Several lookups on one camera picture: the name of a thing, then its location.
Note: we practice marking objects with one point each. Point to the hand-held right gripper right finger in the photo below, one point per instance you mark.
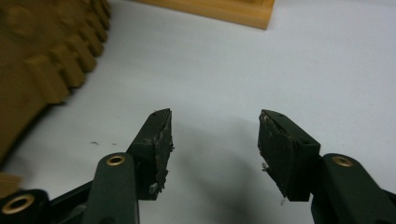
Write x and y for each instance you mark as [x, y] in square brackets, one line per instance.
[285, 155]

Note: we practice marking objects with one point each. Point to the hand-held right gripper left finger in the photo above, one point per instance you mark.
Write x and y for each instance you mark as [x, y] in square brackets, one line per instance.
[152, 155]

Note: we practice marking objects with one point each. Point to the tan suede boot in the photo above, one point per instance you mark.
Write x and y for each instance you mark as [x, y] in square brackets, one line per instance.
[37, 49]

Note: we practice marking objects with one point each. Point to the wooden shoe rack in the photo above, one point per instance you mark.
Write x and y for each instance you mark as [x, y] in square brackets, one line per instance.
[224, 11]

